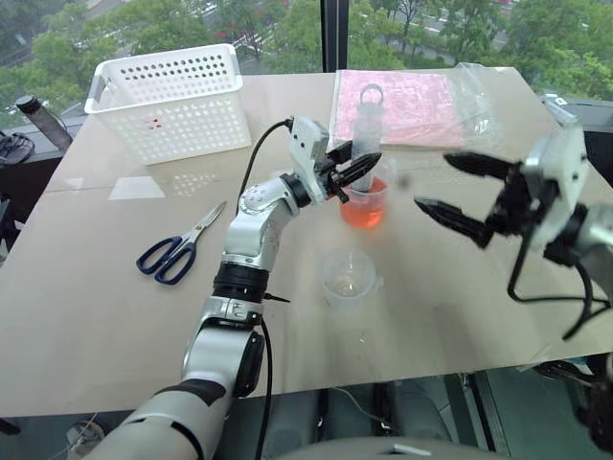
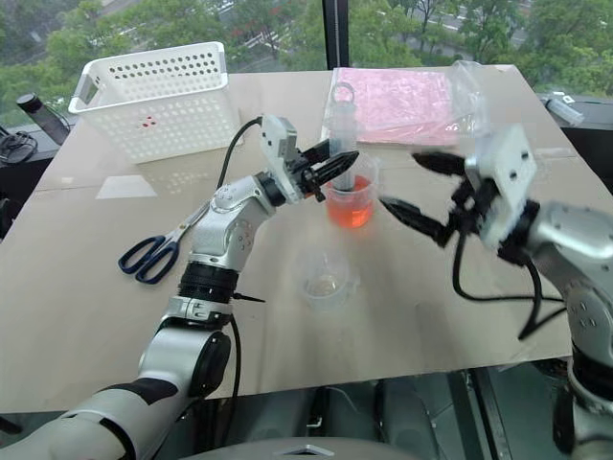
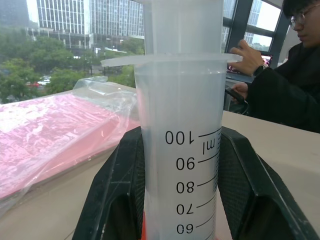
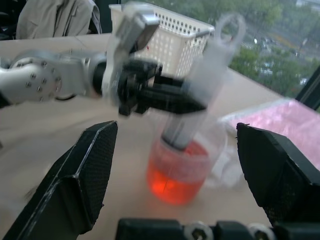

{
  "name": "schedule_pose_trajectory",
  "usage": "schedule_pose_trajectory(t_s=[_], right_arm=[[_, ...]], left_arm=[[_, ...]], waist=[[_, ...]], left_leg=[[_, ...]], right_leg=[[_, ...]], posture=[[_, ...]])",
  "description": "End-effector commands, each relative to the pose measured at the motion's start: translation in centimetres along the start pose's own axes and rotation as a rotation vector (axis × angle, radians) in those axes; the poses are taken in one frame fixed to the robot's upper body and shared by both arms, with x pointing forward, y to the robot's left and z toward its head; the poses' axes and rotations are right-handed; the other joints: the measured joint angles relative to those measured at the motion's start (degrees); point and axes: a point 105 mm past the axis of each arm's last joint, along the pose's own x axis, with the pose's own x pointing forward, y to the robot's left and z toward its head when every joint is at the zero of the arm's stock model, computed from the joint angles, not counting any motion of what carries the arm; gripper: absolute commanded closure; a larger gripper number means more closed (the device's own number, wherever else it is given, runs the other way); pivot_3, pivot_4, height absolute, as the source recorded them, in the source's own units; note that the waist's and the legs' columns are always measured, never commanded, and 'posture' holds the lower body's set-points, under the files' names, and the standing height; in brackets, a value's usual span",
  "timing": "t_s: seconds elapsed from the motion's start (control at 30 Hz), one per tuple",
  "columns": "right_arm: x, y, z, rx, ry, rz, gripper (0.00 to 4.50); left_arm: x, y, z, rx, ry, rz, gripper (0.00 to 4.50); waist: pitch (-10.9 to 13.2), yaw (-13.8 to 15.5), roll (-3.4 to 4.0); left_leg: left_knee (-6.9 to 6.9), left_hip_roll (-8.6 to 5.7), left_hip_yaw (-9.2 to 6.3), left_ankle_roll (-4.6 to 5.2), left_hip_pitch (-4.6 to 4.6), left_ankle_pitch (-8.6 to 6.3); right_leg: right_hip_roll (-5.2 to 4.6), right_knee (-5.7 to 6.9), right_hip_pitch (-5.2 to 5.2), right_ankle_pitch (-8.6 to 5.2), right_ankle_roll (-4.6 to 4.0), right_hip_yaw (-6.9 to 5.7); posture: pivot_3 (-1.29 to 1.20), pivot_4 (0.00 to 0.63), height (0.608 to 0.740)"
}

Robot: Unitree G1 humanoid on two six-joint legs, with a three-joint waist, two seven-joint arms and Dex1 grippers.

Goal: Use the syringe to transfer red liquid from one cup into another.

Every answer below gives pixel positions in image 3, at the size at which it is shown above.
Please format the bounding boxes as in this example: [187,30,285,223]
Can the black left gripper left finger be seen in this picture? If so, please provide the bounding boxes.
[71,125,146,240]

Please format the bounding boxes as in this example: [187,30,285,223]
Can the person in black jacket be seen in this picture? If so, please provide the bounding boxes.
[229,0,320,134]

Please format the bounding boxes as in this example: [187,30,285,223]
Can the open laptop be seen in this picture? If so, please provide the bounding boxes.
[225,50,274,84]

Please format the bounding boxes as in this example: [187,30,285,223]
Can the pink sheets in plastic bag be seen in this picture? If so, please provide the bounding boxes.
[0,76,141,218]

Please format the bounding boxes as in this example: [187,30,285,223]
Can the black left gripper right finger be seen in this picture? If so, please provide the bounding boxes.
[218,125,319,240]

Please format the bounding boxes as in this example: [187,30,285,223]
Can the black smartphone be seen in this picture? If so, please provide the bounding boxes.
[224,88,247,104]

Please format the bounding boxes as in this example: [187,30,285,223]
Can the translucent plastic measuring cylinder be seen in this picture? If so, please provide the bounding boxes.
[100,0,244,240]

